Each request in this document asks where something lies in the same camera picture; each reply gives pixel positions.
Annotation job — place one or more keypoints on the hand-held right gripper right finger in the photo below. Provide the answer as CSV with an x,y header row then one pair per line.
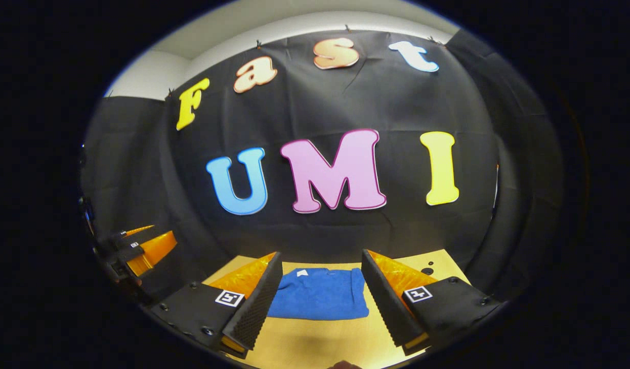
x,y
381,302

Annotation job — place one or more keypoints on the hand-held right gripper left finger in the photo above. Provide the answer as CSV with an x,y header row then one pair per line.
x,y
258,307

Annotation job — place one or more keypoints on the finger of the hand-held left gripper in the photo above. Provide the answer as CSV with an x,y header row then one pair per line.
x,y
133,233
153,248

